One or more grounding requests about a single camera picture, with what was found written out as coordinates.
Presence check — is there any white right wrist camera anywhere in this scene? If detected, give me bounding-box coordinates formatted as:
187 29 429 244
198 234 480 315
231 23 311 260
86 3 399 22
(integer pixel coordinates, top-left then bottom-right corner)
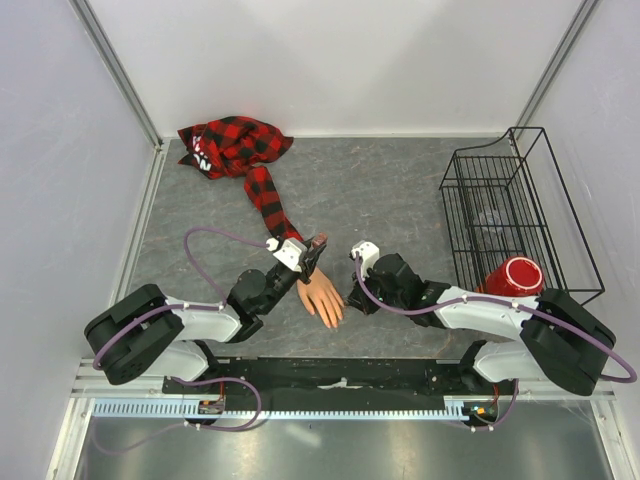
349 240 380 279

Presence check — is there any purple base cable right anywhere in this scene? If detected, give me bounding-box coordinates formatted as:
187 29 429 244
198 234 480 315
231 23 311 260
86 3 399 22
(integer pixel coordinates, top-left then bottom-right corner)
439 382 521 433

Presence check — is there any mannequin hand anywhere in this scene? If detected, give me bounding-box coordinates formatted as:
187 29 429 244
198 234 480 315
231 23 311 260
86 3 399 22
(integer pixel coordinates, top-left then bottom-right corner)
297 268 345 329

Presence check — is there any red cup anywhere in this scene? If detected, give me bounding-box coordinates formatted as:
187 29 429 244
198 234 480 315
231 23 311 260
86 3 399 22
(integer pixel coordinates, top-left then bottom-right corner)
481 256 544 297

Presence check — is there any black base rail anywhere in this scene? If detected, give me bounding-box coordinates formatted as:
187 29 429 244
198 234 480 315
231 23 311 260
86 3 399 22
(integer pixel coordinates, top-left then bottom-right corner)
162 355 521 412

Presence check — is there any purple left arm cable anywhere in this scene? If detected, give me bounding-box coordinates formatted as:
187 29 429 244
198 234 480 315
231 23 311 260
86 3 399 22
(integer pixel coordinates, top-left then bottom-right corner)
92 226 271 372

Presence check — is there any black wire rack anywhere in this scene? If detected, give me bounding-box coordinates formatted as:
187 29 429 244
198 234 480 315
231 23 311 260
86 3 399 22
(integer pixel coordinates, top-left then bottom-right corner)
439 127 605 305

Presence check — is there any red black plaid shirt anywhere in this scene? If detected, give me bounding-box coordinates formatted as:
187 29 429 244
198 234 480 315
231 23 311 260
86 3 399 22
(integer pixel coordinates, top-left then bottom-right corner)
178 116 304 241

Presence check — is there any red nail polish bottle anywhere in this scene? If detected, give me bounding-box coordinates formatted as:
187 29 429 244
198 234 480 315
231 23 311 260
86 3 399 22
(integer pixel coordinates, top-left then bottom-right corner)
311 233 328 248

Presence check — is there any clear glass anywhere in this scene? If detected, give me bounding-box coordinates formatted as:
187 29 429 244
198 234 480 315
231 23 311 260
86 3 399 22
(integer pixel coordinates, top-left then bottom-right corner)
477 209 505 234

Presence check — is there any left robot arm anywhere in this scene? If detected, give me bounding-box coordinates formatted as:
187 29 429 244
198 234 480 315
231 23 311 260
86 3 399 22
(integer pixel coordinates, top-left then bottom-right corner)
84 234 327 393

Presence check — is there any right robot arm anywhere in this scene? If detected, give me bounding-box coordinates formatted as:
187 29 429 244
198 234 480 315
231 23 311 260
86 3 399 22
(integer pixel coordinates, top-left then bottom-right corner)
348 243 616 396

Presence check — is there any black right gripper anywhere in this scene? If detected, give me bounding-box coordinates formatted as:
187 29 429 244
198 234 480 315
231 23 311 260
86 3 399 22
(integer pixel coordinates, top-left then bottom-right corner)
347 264 406 316

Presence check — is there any toothed cable duct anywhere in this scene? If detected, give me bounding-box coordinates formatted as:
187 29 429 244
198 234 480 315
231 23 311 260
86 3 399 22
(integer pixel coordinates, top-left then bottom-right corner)
92 398 469 421

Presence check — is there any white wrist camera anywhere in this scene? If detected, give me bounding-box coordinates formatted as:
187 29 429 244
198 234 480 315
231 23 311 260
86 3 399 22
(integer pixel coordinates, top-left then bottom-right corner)
266 238 308 273
349 240 380 279

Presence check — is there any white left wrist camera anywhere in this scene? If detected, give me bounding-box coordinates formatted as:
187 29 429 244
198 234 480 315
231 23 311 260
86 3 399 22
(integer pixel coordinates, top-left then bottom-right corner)
266 238 308 273

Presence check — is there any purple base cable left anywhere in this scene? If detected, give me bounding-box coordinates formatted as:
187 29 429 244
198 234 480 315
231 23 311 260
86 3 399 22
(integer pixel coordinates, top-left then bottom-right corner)
89 377 265 455

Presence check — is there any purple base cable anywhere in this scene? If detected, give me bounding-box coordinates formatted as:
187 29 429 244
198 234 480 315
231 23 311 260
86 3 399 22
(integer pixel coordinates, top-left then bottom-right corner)
439 382 521 433
89 377 265 455

